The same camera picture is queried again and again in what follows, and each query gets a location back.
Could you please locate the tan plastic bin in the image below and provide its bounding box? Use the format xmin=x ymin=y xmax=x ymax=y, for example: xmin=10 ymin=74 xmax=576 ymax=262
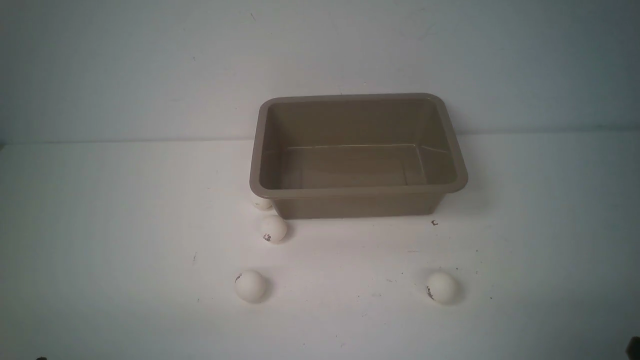
xmin=249 ymin=93 xmax=469 ymax=220

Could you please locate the white ping-pong ball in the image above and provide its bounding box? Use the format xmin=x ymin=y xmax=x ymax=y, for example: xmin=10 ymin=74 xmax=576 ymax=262
xmin=425 ymin=271 xmax=459 ymax=305
xmin=260 ymin=214 xmax=288 ymax=244
xmin=253 ymin=197 xmax=273 ymax=211
xmin=234 ymin=269 xmax=268 ymax=304

